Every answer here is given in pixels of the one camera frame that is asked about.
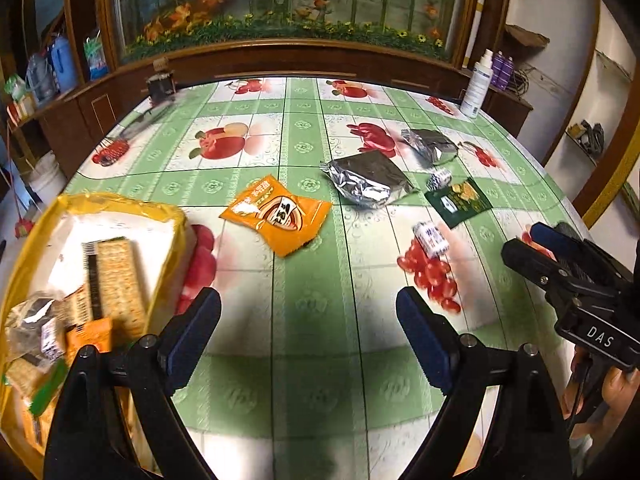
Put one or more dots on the large silver foil snack packet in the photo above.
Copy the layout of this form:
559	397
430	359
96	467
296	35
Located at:
365	177

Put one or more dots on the grey water jug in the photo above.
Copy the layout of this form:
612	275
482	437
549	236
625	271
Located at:
40	80

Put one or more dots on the green white bag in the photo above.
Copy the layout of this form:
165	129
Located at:
16	87

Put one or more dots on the large orange snack packet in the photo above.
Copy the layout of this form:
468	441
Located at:
280	215

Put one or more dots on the glass display with artificial flowers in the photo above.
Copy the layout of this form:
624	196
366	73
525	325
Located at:
280	5

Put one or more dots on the yellow red box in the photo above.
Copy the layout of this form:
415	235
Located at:
22	110

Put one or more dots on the cracker packet with black strip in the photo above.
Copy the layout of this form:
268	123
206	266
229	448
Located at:
117	280

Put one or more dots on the green fruit print tablecloth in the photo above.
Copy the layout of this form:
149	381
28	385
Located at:
310	285

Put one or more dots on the cracker packet with green ends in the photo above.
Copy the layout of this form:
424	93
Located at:
22	377

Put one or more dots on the dark shelf clutter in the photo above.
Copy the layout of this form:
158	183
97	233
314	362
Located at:
587	133

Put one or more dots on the small cracker packet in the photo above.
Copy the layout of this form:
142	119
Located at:
75	305

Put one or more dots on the blue thermos jug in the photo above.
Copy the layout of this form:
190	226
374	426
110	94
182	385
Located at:
64	62

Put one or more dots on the small black device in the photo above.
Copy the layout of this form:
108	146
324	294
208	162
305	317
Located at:
161	85

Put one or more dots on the white spray bottle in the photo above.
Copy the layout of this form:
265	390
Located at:
472	95

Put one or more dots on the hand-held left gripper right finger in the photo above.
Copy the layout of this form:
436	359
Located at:
420	335

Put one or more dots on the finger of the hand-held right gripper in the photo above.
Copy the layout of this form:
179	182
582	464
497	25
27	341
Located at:
535	260
555	240

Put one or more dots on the white plastic bucket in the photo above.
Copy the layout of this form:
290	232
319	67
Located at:
47	180

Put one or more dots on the small silver foil snack packet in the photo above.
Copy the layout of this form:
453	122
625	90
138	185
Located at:
427	142

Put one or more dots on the dark green snack packet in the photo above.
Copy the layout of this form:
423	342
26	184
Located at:
457	202

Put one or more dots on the small orange snack packet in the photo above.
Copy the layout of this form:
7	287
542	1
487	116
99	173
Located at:
95	335

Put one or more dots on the red broom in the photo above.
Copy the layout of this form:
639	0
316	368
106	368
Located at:
23	227

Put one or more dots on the person's right hand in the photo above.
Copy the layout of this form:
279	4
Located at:
617	387

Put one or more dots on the green blue plastic bag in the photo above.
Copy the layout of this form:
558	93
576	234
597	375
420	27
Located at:
95	57

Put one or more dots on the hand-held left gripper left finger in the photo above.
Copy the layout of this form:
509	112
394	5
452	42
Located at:
195	340

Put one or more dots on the yellow-rimmed white foam box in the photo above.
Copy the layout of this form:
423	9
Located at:
75	230

